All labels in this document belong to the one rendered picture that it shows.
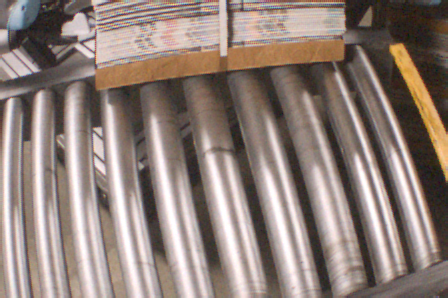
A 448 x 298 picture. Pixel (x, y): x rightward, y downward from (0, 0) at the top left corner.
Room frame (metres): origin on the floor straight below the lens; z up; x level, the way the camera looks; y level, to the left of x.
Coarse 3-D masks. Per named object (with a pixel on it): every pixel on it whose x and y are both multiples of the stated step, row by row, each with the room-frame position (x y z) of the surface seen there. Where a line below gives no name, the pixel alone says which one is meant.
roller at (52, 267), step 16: (48, 96) 0.75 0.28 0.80; (32, 112) 0.72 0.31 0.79; (48, 112) 0.71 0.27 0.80; (32, 128) 0.69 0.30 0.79; (48, 128) 0.68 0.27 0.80; (32, 144) 0.65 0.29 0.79; (48, 144) 0.65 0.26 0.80; (32, 160) 0.62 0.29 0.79; (48, 160) 0.62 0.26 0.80; (32, 176) 0.59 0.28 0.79; (48, 176) 0.59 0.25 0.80; (32, 192) 0.56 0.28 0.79; (48, 192) 0.56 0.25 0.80; (32, 208) 0.53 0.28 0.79; (48, 208) 0.53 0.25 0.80; (48, 224) 0.50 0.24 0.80; (48, 240) 0.47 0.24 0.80; (48, 256) 0.44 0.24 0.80; (64, 256) 0.46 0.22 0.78; (48, 272) 0.42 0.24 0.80; (64, 272) 0.43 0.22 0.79; (48, 288) 0.39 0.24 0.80; (64, 288) 0.40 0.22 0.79
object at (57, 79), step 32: (352, 32) 0.88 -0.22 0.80; (384, 32) 0.89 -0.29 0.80; (64, 64) 0.82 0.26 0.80; (384, 64) 0.86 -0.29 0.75; (0, 96) 0.76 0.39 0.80; (32, 96) 0.76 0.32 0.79; (64, 96) 0.77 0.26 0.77; (96, 96) 0.78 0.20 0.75; (224, 96) 0.81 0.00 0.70; (0, 128) 0.75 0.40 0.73
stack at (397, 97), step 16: (384, 16) 1.25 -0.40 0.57; (432, 16) 1.17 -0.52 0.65; (400, 32) 1.17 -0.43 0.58; (416, 32) 1.17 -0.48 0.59; (432, 32) 1.16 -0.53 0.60; (416, 48) 1.17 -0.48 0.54; (432, 48) 1.16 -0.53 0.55; (416, 64) 1.17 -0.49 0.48; (432, 64) 1.16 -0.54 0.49; (432, 80) 1.16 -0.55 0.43; (400, 96) 1.18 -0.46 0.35; (432, 96) 1.17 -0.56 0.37; (400, 112) 1.18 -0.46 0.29; (416, 112) 1.17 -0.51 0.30; (416, 128) 1.17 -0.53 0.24; (416, 160) 1.16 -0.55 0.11; (432, 160) 1.15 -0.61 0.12; (384, 176) 1.17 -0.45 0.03; (432, 176) 1.16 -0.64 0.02
